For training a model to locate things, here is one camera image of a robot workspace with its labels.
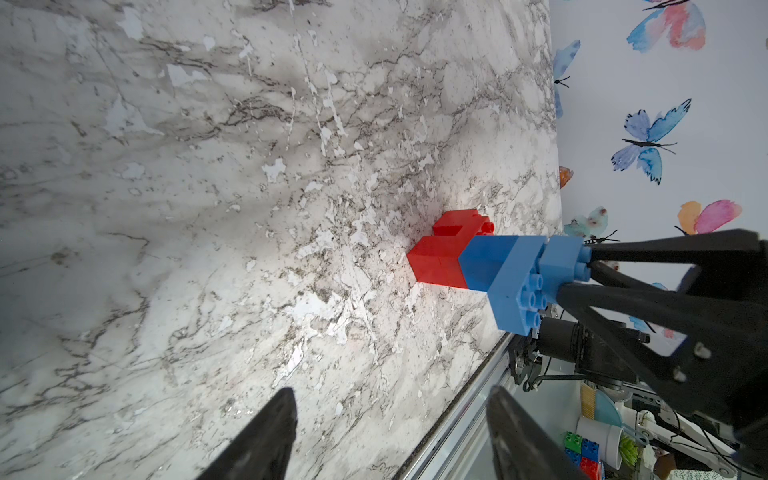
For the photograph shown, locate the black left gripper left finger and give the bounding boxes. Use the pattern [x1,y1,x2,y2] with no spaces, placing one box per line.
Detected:
[197,387,298,480]

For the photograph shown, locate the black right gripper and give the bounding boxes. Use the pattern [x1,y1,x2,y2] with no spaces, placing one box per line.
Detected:
[557,229,767,442]

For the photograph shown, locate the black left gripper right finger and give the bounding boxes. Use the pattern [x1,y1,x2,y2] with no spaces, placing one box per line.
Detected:
[486,386,587,480]

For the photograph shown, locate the light blue long lego brick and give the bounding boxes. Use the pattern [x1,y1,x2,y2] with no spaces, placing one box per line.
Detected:
[487,236,547,336]

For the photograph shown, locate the red long lego brick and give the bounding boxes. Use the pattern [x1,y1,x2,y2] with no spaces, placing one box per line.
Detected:
[407,236,471,289]

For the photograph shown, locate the red square lego brick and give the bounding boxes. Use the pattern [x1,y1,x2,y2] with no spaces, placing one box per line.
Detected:
[432,209,495,237]

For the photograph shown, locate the small blue lego brick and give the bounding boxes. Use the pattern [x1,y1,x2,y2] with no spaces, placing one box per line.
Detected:
[537,236,592,303]

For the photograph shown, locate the dark blue square lego brick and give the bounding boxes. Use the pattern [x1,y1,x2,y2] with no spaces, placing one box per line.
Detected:
[459,235,518,292]

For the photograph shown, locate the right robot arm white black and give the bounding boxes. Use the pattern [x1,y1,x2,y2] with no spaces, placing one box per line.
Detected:
[522,229,767,478]

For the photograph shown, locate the coloured lego bricks outside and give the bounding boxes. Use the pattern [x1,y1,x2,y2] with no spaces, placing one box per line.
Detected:
[564,431,604,480]

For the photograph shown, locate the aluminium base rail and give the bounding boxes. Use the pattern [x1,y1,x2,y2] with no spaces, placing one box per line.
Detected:
[394,333,516,479]

